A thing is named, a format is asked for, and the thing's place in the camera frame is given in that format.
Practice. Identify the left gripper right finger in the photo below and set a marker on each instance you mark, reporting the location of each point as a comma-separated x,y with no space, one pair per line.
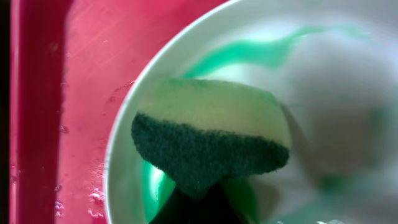
228,202

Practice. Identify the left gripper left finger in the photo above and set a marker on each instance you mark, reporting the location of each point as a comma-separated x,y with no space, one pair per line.
178,209

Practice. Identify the green yellow sponge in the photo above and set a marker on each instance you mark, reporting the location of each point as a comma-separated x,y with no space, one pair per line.
202,131

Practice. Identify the red plastic tray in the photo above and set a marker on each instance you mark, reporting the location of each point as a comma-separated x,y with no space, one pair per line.
72,64

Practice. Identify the white plate green streak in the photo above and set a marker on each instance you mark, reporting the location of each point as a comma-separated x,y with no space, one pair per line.
337,85

